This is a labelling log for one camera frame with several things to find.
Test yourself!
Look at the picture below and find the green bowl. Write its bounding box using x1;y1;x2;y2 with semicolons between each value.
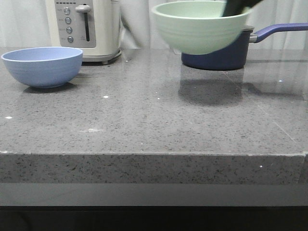
152;0;252;55

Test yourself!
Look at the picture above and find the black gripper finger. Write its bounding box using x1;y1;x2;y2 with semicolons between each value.
222;0;262;17

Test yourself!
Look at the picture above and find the white curtain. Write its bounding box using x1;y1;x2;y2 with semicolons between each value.
0;0;308;50

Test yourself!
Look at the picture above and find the dark blue saucepan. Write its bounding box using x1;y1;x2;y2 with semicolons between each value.
181;23;308;71

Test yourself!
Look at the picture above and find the blue bowl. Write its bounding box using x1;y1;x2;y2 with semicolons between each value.
1;47;83;89

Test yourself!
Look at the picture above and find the cream white toaster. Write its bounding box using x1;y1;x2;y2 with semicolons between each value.
45;0;121;64

